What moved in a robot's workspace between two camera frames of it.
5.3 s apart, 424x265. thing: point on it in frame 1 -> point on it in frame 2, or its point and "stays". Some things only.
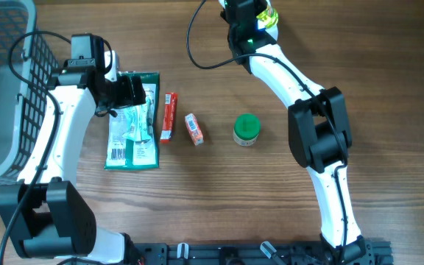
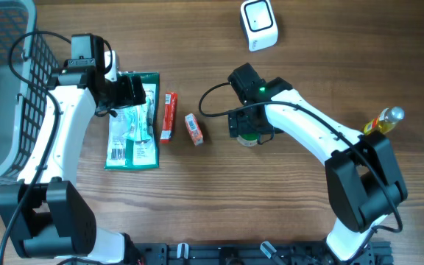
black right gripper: (258, 6) -> (241, 123)
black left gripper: (129, 99) stays
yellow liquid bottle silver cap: (269, 17) -> (386, 120)
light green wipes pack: (138, 122) stays
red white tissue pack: (194, 129) stays
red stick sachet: (169, 117) stays
